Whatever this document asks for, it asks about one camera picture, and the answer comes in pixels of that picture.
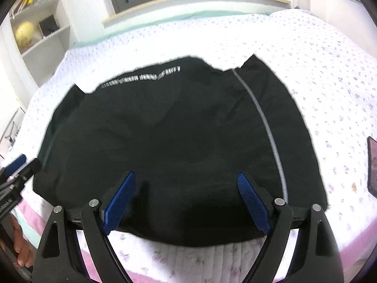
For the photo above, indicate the black picture frame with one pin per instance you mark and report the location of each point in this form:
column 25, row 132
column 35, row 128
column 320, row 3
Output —
column 48, row 26

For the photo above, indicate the pink mattress sheet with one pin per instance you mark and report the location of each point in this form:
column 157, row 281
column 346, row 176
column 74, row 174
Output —
column 146, row 261

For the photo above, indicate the person's left hand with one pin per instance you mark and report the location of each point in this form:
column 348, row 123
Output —
column 25, row 255

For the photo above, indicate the green bed sheet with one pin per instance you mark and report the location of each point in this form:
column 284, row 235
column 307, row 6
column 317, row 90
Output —
column 184, row 17

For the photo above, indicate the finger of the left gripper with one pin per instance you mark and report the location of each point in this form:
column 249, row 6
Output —
column 14, row 166
column 25, row 172

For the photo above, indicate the dark smartphone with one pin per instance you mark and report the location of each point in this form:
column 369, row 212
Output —
column 372, row 166

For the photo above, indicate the black hooded jacket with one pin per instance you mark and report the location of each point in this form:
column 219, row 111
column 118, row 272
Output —
column 186, row 130

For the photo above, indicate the floral quilted bedspread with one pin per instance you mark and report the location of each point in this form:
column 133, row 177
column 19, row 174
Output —
column 332, row 80

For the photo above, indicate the white framed sign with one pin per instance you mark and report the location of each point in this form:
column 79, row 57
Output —
column 12, row 129

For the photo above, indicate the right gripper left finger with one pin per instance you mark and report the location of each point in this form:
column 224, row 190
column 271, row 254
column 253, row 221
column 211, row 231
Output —
column 88, row 232

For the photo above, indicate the yellow globe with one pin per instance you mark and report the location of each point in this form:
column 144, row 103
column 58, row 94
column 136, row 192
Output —
column 24, row 34

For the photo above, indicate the white bookshelf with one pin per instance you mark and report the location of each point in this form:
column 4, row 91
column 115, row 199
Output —
column 32, row 66

